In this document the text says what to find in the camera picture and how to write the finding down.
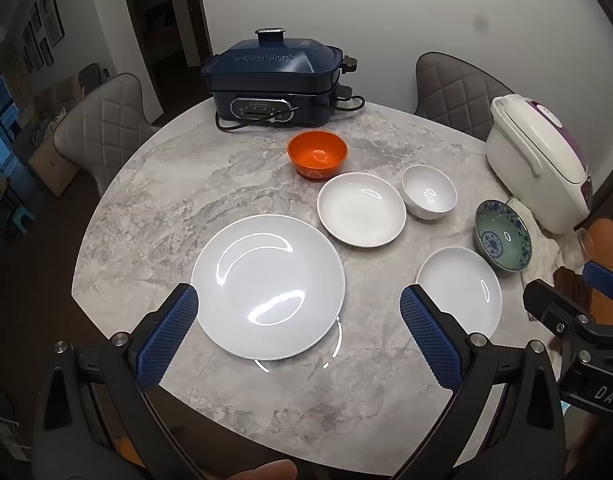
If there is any brown cloth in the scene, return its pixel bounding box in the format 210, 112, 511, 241
553, 266, 594, 307

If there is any medium white plate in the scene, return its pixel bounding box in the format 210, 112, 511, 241
317, 172, 407, 248

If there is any group of wall picture frames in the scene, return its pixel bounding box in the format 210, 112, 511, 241
20, 0, 66, 73

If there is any person's left hand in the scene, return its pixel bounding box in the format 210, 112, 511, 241
221, 462, 300, 480

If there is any light grey quilted chair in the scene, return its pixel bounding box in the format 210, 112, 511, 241
54, 73, 160, 196

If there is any large white plate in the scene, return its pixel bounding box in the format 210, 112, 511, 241
191, 215, 346, 361

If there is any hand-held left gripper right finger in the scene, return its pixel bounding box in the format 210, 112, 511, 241
399, 284, 570, 480

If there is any white purple rice cooker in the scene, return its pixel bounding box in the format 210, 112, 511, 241
485, 94, 595, 235

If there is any white towel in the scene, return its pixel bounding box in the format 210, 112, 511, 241
506, 197, 569, 283

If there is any white bowl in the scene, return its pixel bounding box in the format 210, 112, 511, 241
401, 164, 458, 220

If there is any dark background chair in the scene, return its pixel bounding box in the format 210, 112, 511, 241
79, 63, 105, 94

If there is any small white plate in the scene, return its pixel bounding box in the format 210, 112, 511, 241
416, 247, 502, 339

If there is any orange bowl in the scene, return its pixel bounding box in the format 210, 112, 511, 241
287, 130, 348, 180

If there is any clear drinking glass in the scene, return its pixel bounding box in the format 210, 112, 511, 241
566, 227, 595, 262

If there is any cardboard box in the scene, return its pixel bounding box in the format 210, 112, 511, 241
29, 135, 80, 198

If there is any black power cable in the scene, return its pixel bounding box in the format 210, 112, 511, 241
215, 94, 365, 134

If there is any navy electric cooker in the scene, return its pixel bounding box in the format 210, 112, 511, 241
201, 28, 358, 126

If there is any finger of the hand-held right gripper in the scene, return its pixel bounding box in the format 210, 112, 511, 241
523, 279, 607, 343
582, 261, 613, 306

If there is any dark grey quilted chair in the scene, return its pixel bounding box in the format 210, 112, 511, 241
415, 52, 514, 142

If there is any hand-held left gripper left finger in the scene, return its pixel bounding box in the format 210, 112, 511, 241
31, 282, 200, 480

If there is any blue green patterned bowl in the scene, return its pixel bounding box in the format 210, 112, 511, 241
475, 199, 532, 272

